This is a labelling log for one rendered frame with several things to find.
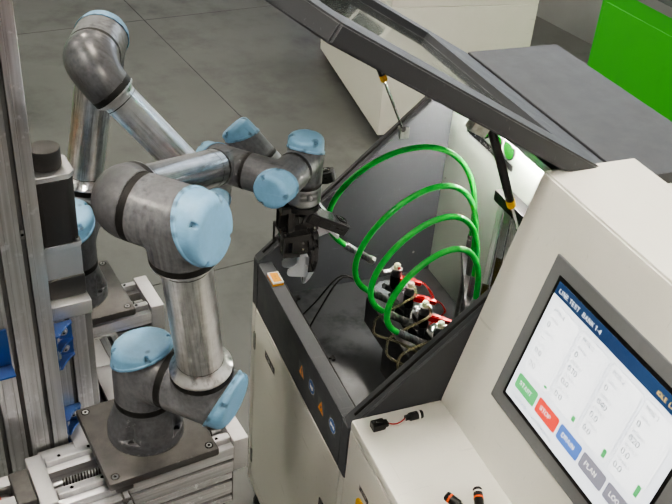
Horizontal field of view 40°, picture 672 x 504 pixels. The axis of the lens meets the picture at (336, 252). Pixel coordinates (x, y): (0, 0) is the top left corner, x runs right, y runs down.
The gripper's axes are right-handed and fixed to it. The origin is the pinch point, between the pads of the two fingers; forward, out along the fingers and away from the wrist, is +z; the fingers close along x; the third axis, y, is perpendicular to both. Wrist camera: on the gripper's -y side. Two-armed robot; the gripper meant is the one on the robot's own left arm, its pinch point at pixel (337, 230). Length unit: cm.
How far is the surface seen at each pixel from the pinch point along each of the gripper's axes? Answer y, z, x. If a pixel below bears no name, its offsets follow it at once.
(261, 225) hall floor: 74, 34, -209
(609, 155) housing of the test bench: -60, 20, 16
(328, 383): 20.9, 21.9, 21.0
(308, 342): 22.4, 16.1, 7.0
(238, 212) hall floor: 81, 24, -219
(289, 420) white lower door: 45, 35, -4
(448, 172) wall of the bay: -26.3, 17.1, -37.2
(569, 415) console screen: -24, 38, 62
